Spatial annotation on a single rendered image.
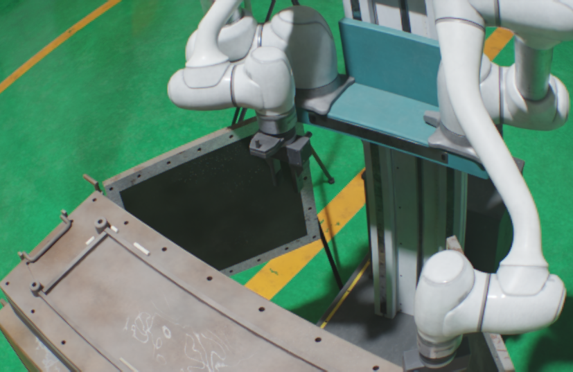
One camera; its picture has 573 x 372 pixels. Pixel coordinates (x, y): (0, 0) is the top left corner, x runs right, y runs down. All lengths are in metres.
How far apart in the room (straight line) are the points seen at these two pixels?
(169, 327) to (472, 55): 0.90
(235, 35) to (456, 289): 1.08
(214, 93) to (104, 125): 3.02
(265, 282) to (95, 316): 1.90
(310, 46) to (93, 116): 3.03
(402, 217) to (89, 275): 1.16
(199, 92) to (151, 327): 0.54
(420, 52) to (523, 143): 2.26
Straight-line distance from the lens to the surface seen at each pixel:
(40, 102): 5.40
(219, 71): 1.82
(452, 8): 1.31
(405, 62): 2.10
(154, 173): 2.38
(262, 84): 1.78
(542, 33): 1.35
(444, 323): 1.24
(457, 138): 1.97
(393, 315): 2.97
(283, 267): 3.65
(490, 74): 1.89
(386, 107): 2.14
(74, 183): 4.46
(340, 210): 3.86
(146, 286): 1.83
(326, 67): 2.10
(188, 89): 1.83
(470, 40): 1.30
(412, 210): 2.58
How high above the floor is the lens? 2.67
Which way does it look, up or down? 42 degrees down
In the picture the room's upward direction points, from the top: 10 degrees counter-clockwise
